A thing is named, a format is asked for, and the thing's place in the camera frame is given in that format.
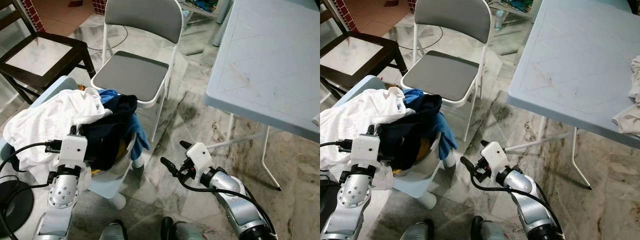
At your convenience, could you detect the white towel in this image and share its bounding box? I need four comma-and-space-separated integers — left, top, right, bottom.
2, 87, 114, 187
320, 87, 421, 192

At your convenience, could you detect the silver robot leg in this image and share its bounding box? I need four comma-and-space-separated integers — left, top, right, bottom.
159, 216, 206, 240
399, 218, 431, 240
469, 215, 511, 240
98, 219, 129, 240

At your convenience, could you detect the blue cloth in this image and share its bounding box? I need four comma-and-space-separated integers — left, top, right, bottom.
97, 88, 151, 161
402, 88, 459, 161

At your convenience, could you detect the silver right robot leg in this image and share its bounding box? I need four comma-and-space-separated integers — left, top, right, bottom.
469, 215, 511, 240
159, 216, 206, 240

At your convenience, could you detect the grey round laundry basket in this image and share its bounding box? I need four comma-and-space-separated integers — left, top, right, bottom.
92, 134, 137, 182
399, 134, 446, 182

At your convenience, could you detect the cream white garment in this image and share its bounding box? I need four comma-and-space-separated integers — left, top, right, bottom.
612, 54, 640, 135

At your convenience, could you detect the dark wooden stool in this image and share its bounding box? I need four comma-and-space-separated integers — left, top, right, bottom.
0, 0, 97, 106
320, 0, 409, 104

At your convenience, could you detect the grey white folding chair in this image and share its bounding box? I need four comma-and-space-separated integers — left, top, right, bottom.
90, 0, 184, 144
400, 0, 494, 144

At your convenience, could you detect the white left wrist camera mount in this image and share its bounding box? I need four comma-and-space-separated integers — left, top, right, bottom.
57, 133, 89, 169
349, 133, 383, 169

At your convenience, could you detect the light blue folding table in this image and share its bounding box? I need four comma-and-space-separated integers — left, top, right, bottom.
202, 0, 320, 192
505, 0, 640, 191

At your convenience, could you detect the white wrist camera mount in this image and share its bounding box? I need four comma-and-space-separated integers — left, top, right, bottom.
57, 133, 89, 169
185, 142, 214, 174
482, 141, 510, 174
349, 133, 383, 169

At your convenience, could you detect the short black left arm cable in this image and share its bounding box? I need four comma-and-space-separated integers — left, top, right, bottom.
0, 172, 57, 240

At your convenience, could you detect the silver left robot leg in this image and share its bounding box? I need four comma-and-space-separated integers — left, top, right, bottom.
98, 219, 129, 240
399, 218, 431, 240

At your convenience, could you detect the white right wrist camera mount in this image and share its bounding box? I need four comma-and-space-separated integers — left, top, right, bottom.
185, 142, 214, 174
482, 141, 510, 174

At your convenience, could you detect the black round disc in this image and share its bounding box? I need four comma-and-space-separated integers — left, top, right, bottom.
0, 179, 35, 239

